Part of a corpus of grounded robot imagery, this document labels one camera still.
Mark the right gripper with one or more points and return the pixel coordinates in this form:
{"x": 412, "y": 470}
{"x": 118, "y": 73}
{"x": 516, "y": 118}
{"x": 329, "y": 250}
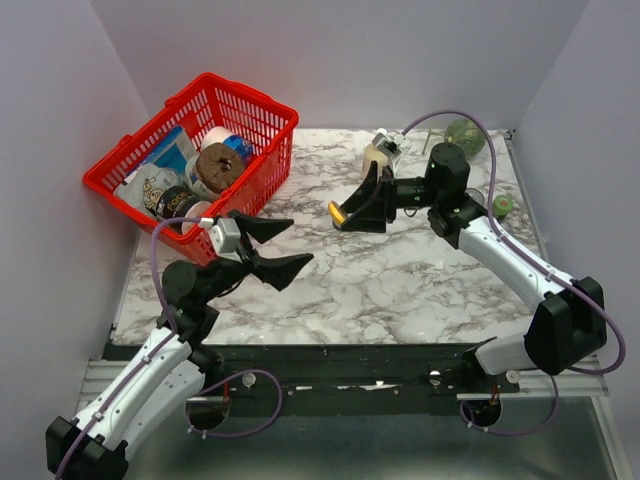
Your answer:
{"x": 367, "y": 207}

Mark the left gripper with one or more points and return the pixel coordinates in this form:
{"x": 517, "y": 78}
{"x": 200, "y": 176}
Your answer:
{"x": 279, "y": 271}

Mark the orange pill dish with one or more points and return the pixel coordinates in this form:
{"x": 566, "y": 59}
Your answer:
{"x": 337, "y": 214}

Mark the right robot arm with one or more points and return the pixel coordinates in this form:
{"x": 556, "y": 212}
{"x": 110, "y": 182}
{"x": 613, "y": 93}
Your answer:
{"x": 567, "y": 325}

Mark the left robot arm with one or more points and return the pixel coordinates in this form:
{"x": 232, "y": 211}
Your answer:
{"x": 172, "y": 364}

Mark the beige soap pump bottle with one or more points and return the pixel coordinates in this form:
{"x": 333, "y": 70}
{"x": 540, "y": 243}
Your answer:
{"x": 372, "y": 155}

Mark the brown round cork block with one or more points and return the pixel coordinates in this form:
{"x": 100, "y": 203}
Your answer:
{"x": 218, "y": 167}

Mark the white printed cup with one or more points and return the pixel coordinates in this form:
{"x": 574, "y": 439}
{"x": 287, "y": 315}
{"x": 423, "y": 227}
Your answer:
{"x": 193, "y": 181}

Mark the black face cream tub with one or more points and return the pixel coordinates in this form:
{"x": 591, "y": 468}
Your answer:
{"x": 179, "y": 201}

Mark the white blue tissue roll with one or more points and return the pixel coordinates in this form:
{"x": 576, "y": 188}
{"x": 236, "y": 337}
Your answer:
{"x": 234, "y": 141}

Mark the green melon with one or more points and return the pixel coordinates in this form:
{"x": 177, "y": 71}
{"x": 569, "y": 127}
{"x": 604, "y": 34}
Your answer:
{"x": 467, "y": 135}

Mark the green cylinder bottle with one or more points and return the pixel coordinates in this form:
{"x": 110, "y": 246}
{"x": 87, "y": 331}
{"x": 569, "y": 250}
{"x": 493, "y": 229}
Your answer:
{"x": 502, "y": 206}

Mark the blue white packet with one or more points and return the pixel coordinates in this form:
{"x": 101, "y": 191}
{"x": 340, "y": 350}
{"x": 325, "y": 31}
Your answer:
{"x": 168, "y": 158}

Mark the silver cartoon snack bag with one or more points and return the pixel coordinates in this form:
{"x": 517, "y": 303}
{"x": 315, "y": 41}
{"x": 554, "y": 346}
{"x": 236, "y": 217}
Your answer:
{"x": 143, "y": 188}

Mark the red plastic shopping basket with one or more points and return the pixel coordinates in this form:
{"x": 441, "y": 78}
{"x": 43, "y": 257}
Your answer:
{"x": 208, "y": 101}

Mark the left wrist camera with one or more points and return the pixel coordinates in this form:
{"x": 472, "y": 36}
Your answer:
{"x": 224, "y": 234}

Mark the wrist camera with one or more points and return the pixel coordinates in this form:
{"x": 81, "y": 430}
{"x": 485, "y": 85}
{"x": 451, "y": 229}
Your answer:
{"x": 224, "y": 234}
{"x": 400, "y": 143}

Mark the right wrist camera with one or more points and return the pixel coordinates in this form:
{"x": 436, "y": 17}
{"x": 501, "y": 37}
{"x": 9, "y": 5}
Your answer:
{"x": 400, "y": 143}

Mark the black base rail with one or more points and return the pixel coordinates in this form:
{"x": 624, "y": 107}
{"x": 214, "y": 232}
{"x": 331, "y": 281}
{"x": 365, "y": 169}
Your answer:
{"x": 349, "y": 380}

